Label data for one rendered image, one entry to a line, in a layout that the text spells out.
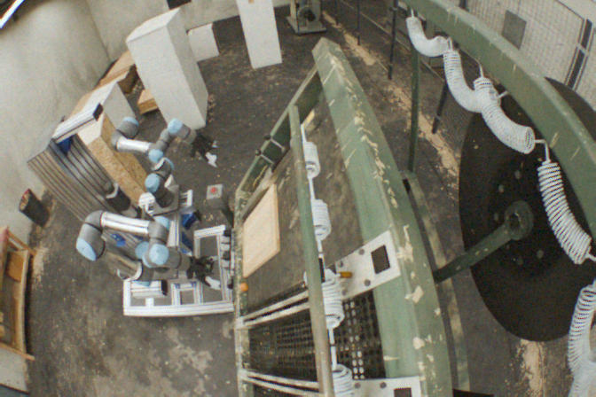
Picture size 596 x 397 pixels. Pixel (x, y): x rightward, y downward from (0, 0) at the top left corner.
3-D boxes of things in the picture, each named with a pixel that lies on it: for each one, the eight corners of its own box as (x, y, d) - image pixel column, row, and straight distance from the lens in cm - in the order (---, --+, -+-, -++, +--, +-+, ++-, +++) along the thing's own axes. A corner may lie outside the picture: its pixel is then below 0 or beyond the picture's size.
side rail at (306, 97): (254, 186, 199) (240, 182, 196) (338, 65, 136) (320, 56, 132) (254, 192, 195) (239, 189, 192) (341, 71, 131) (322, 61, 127)
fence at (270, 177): (246, 214, 184) (240, 212, 182) (320, 112, 119) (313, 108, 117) (246, 220, 181) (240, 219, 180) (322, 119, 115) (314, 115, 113)
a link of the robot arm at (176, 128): (169, 120, 146) (176, 114, 139) (184, 130, 149) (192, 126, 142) (164, 132, 142) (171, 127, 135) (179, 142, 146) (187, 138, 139)
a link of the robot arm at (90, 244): (159, 267, 161) (90, 221, 129) (154, 291, 159) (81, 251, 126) (145, 265, 170) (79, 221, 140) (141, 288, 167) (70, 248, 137)
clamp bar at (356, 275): (247, 315, 160) (207, 312, 154) (417, 234, 63) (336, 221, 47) (247, 331, 159) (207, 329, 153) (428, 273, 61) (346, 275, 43)
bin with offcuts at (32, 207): (42, 209, 613) (22, 190, 589) (53, 206, 569) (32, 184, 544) (36, 231, 594) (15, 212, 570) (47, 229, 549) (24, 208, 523)
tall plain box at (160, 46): (180, 105, 495) (145, 21, 438) (210, 96, 479) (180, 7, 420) (173, 138, 425) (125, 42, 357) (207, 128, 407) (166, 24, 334)
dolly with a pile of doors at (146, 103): (148, 101, 577) (143, 89, 565) (169, 93, 557) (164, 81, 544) (142, 119, 529) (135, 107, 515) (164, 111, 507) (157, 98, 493)
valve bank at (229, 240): (228, 235, 216) (217, 221, 196) (245, 234, 212) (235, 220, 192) (226, 295, 200) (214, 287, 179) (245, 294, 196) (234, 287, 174)
